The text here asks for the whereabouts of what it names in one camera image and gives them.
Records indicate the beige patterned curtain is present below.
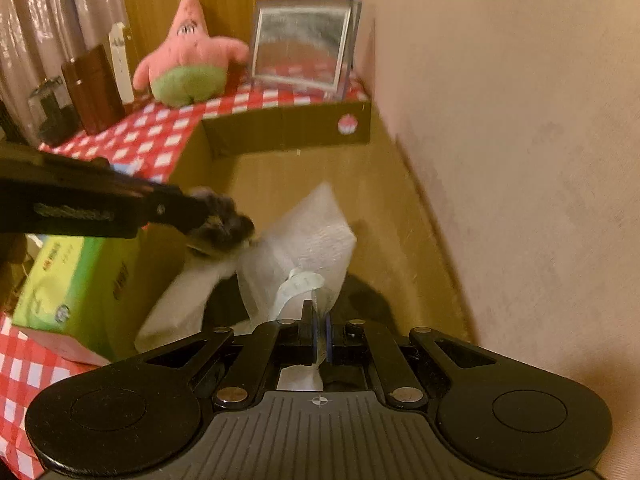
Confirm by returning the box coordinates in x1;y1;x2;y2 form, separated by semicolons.
0;0;128;126

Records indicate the white cloth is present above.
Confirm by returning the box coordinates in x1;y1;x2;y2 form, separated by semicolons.
134;247;246;353

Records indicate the glass grinder with dark base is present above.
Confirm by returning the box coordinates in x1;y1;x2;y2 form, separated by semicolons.
27;76;83;147

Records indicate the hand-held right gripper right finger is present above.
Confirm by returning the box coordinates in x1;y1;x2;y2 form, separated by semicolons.
320;312;507;408

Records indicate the pink starfish plush toy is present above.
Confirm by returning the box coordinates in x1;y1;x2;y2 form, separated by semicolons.
132;0;250;107

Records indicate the green tissue box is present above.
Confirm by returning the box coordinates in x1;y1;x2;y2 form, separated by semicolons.
11;232;146;366

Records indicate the red checkered tablecloth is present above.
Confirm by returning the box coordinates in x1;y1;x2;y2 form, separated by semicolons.
0;67;372;480

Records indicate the brown cardboard box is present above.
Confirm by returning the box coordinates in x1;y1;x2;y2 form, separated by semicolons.
115;100;481;361

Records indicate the dark fuzzy cloth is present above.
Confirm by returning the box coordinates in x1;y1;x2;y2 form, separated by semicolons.
187;187;257;260

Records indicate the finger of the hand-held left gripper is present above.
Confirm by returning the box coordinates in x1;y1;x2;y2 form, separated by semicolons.
142;182;216;234

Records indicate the white face mask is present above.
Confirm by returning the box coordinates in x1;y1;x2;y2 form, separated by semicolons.
237;182;358;392

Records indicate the clear picture frame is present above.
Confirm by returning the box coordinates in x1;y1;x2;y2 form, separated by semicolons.
249;0;362;101

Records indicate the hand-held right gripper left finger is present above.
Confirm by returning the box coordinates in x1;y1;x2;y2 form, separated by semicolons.
127;300;321;408

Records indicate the brown cylindrical canister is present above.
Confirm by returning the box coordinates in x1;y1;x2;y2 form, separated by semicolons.
61;44;126;136

